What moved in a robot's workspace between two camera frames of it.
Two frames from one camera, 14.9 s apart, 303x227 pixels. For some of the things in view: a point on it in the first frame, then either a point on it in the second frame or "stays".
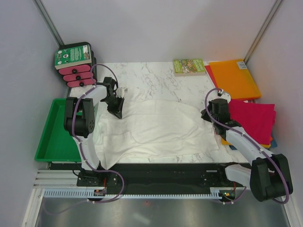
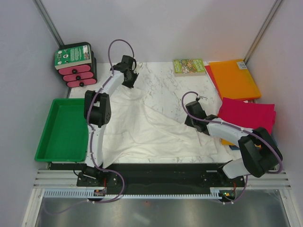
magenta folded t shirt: (256, 118) stays
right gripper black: (204, 115) → (187, 121)
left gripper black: (118, 110) → (131, 85)
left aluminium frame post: (46, 18) stays
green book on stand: (73, 56) stays
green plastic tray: (57, 144) stays
